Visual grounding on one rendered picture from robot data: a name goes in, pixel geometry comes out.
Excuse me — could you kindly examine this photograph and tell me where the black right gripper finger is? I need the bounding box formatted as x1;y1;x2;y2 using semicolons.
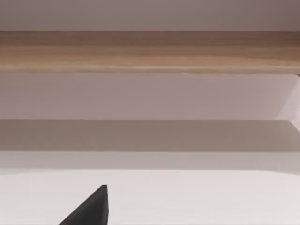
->
58;184;109;225

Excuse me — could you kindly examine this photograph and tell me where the white open shelf cabinet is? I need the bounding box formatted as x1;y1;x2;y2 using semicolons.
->
0;72;300;176

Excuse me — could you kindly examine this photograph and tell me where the wooden shelf board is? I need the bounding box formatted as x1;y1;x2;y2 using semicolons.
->
0;30;300;75

